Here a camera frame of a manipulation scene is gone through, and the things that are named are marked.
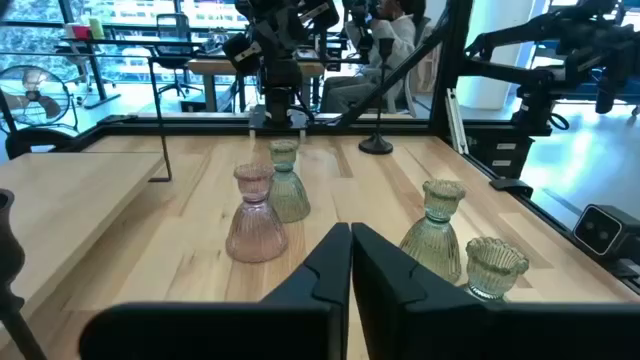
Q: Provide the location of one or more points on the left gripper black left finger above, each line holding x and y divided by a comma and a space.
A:
332, 270

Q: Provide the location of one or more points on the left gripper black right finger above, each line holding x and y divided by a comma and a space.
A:
390, 300

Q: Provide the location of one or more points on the green ribbed glass candle holder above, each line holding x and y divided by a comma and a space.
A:
431, 240
495, 267
291, 200

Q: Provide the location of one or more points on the pink ribbed glass candle holder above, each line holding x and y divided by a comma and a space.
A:
256, 230

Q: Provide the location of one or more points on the black metal candlestick holder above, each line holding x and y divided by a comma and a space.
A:
376, 145

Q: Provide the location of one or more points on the black background robot arm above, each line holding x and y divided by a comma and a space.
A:
550, 70

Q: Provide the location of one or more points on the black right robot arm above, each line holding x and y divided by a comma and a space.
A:
277, 65

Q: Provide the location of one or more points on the black table clamp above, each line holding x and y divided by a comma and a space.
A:
510, 186

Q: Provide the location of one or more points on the black box with white labels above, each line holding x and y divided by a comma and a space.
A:
500, 160

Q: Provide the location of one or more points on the silver aluminium extrusion bar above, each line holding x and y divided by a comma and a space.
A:
456, 120

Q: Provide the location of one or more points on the wooden desk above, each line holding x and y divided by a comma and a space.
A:
225, 66

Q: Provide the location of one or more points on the person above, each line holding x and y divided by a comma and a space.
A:
395, 35

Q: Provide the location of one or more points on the black office chair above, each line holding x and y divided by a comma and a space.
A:
172, 55

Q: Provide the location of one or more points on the black desk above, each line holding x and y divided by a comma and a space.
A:
95, 75

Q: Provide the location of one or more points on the green cup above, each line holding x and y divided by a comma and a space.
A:
96, 28

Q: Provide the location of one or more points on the black floor fan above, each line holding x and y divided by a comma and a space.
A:
35, 97

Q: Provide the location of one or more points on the pink box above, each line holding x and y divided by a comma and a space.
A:
80, 32

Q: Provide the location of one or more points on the white cup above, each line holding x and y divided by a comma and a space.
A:
68, 30

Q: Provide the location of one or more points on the black depth camera box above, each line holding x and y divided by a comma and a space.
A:
600, 231

